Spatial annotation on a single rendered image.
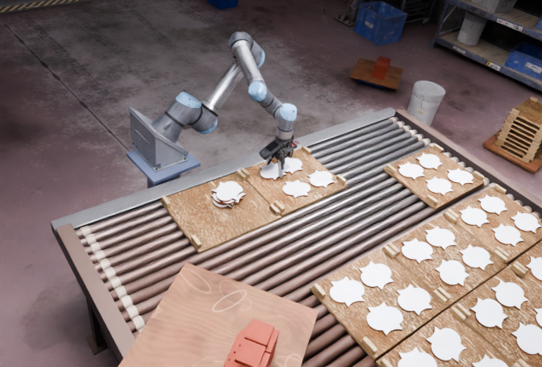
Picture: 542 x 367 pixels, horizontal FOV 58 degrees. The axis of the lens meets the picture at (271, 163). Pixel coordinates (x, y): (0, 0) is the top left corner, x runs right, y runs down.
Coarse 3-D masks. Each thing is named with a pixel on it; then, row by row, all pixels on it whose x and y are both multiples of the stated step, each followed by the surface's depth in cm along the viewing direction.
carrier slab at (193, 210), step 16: (192, 192) 221; (208, 192) 223; (256, 192) 227; (176, 208) 212; (192, 208) 213; (208, 208) 214; (224, 208) 216; (240, 208) 217; (256, 208) 218; (192, 224) 206; (208, 224) 207; (224, 224) 208; (240, 224) 209; (256, 224) 210; (208, 240) 200; (224, 240) 201
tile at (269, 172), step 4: (272, 164) 242; (276, 164) 242; (264, 168) 239; (268, 168) 239; (272, 168) 239; (276, 168) 239; (264, 172) 237; (268, 172) 237; (272, 172) 237; (276, 172) 237; (284, 172) 239; (264, 176) 235; (268, 176) 235; (272, 176) 235; (276, 176) 235
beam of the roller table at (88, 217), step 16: (384, 112) 303; (336, 128) 282; (352, 128) 284; (304, 144) 265; (240, 160) 248; (256, 160) 249; (192, 176) 233; (208, 176) 235; (224, 176) 237; (144, 192) 220; (160, 192) 222; (176, 192) 223; (96, 208) 209; (112, 208) 210; (128, 208) 211; (64, 224) 200; (80, 224) 201
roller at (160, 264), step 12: (432, 144) 280; (348, 180) 245; (360, 180) 248; (180, 252) 195; (192, 252) 197; (156, 264) 189; (168, 264) 192; (120, 276) 183; (132, 276) 184; (144, 276) 187; (108, 288) 179
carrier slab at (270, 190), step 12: (300, 156) 253; (312, 156) 254; (252, 168) 240; (312, 168) 246; (324, 168) 248; (252, 180) 233; (264, 180) 234; (276, 180) 235; (288, 180) 236; (300, 180) 238; (336, 180) 241; (264, 192) 227; (276, 192) 228; (312, 192) 232; (324, 192) 233; (336, 192) 236; (288, 204) 223; (300, 204) 224
